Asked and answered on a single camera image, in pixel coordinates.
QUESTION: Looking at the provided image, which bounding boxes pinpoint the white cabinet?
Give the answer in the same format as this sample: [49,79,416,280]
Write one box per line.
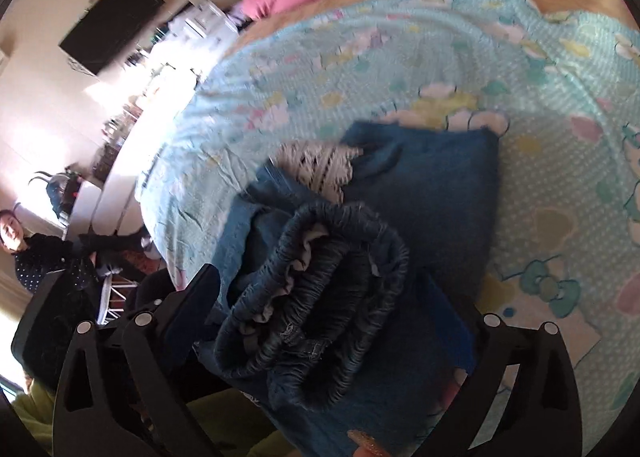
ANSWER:
[64,180,147,244]

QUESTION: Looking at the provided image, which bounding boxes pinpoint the black wall television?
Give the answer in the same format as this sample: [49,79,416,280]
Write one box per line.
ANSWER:
[58,0,167,76]

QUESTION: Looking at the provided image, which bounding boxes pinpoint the cartoon printed blanket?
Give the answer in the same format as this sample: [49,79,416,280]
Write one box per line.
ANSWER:
[135,0,640,438]

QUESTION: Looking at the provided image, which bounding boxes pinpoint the white drying rack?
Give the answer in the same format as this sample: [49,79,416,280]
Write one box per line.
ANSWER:
[94,271,142,327]

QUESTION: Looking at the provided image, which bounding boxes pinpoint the cluttered dresser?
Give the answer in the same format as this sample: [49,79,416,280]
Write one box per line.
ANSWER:
[90,0,286,184]

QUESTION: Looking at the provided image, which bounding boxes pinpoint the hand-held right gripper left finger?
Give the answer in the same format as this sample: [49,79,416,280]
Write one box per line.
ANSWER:
[52,264,223,457]

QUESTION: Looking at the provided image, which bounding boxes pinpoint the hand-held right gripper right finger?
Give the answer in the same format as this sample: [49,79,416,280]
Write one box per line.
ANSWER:
[417,272,584,457]

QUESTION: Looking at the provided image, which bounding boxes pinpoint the blue denim pants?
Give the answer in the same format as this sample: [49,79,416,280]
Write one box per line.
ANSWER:
[195,120,502,453]

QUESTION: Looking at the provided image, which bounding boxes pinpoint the person's right hand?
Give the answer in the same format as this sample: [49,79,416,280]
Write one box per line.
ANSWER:
[347,429,390,457]

